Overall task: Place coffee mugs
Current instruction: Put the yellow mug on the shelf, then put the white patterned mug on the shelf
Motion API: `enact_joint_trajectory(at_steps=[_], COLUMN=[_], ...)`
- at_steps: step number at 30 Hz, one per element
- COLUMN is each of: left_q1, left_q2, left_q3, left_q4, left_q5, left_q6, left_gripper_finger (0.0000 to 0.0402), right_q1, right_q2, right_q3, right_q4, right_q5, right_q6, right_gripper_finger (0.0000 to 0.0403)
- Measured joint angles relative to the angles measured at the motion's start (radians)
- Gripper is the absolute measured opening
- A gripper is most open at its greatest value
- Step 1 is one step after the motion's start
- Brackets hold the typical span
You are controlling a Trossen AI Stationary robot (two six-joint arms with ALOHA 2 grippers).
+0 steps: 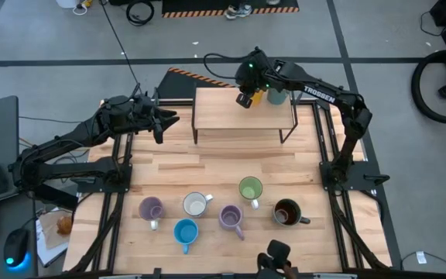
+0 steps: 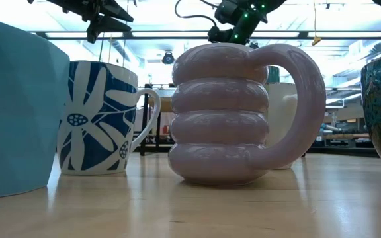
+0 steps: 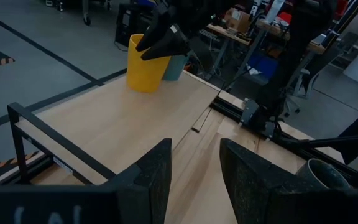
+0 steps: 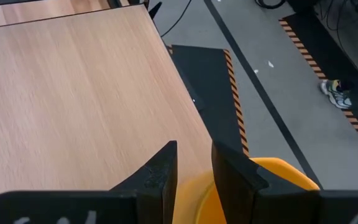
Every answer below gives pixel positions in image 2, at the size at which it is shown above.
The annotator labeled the pink ribbed mug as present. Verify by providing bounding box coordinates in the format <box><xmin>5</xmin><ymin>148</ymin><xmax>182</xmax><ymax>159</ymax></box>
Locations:
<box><xmin>167</xmin><ymin>42</ymin><xmax>327</xmax><ymax>186</ymax></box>

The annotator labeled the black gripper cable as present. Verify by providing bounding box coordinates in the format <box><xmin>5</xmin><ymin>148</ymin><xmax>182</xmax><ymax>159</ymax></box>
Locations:
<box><xmin>174</xmin><ymin>0</ymin><xmax>218</xmax><ymax>28</ymax></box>

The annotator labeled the black overhead frame bar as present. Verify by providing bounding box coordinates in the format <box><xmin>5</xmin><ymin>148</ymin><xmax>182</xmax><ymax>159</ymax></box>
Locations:
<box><xmin>28</xmin><ymin>30</ymin><xmax>381</xmax><ymax>41</ymax></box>

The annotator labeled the blue white floral mug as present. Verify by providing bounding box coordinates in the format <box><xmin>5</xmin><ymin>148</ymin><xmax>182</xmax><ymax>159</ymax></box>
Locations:
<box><xmin>57</xmin><ymin>60</ymin><xmax>162</xmax><ymax>176</ymax></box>

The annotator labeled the wooden background workbench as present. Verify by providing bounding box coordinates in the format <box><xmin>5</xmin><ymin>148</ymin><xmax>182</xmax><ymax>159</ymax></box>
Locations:
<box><xmin>322</xmin><ymin>132</ymin><xmax>372</xmax><ymax>149</ymax></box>

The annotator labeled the teal green mug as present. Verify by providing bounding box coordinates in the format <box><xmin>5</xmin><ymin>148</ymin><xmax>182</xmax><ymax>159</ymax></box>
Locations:
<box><xmin>266</xmin><ymin>65</ymin><xmax>281</xmax><ymax>84</ymax></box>

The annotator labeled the wooden shelf black frame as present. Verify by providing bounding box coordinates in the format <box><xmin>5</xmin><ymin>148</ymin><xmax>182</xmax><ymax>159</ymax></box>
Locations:
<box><xmin>139</xmin><ymin>83</ymin><xmax>307</xmax><ymax>157</ymax></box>

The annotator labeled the yellow hanging cord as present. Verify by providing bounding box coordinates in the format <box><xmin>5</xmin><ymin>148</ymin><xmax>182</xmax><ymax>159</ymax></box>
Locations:
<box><xmin>311</xmin><ymin>0</ymin><xmax>322</xmax><ymax>46</ymax></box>

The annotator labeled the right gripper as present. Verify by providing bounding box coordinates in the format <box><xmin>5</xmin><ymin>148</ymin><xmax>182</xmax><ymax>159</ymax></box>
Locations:
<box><xmin>208</xmin><ymin>22</ymin><xmax>257</xmax><ymax>46</ymax></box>

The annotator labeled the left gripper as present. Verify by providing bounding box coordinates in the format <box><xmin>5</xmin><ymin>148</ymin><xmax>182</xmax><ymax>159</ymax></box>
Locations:
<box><xmin>27</xmin><ymin>0</ymin><xmax>134</xmax><ymax>44</ymax></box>

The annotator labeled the thin dark hanging cable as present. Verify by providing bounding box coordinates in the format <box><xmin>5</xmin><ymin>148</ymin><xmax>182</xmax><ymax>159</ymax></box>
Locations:
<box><xmin>121</xmin><ymin>0</ymin><xmax>130</xmax><ymax>67</ymax></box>

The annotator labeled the light blue faceted mug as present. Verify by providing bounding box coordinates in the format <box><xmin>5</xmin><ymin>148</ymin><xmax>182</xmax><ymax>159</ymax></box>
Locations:
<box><xmin>0</xmin><ymin>16</ymin><xmax>71</xmax><ymax>202</ymax></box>

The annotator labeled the light green mug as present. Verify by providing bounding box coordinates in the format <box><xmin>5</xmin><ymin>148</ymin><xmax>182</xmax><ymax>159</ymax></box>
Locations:
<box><xmin>265</xmin><ymin>82</ymin><xmax>299</xmax><ymax>171</ymax></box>

